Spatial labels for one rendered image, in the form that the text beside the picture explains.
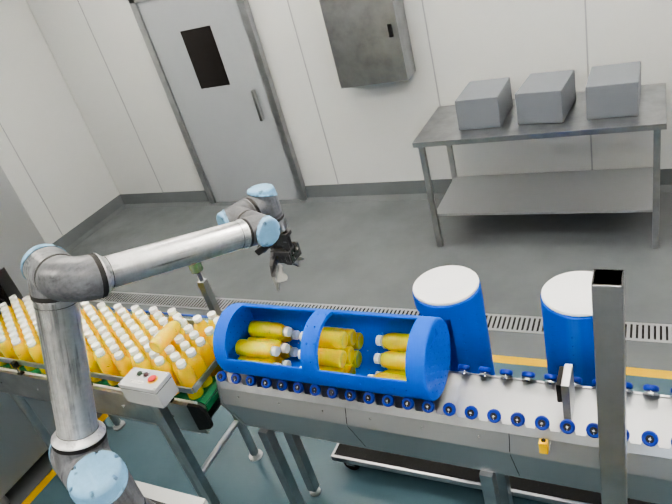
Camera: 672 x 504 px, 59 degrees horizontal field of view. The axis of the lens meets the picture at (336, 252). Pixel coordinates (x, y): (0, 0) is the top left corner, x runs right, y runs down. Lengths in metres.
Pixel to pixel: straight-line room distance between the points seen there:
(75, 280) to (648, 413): 1.70
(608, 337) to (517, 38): 3.72
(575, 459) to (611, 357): 0.70
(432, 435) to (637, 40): 3.44
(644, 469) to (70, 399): 1.66
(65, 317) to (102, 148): 5.90
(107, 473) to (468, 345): 1.49
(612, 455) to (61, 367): 1.44
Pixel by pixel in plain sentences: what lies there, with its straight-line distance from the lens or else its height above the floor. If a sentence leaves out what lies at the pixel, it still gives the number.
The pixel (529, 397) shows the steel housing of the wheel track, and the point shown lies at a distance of 2.18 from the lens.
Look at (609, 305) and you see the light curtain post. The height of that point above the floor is 1.65.
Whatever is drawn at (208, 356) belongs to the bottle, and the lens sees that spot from 2.64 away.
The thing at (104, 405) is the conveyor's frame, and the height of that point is 0.79.
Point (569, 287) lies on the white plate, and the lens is 2.45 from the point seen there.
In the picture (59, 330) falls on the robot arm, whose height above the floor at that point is 1.73.
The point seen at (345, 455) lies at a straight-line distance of 3.18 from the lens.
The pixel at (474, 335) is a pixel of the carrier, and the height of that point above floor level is 0.84.
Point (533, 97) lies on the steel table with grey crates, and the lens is 4.25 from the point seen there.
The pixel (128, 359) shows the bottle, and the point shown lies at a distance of 2.81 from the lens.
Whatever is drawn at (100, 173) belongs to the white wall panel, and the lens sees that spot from 7.60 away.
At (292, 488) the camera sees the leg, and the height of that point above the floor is 0.24.
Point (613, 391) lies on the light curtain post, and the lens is 1.54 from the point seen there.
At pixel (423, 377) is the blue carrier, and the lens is 2.00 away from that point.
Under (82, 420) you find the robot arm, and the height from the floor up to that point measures 1.45.
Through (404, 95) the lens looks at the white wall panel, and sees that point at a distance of 5.28.
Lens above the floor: 2.50
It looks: 30 degrees down
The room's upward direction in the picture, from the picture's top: 17 degrees counter-clockwise
